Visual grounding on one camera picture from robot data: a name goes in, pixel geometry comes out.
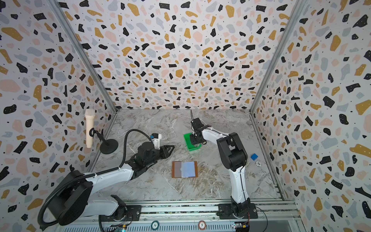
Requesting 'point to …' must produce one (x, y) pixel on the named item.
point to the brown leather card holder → (181, 169)
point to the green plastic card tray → (190, 146)
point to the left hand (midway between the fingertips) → (176, 146)
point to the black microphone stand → (108, 146)
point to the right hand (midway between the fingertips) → (197, 139)
